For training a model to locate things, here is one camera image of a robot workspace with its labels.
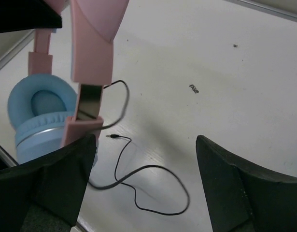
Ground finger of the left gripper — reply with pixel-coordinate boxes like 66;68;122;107
0;0;62;33

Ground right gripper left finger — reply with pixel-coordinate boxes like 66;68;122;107
0;135;96;232

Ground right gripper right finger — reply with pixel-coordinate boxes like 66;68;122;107
196;135;297;232

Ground pink blue cat-ear headphones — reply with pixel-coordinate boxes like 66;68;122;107
7;0;128;164

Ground black headphone audio cable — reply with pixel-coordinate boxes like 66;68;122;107
89;80;190;216

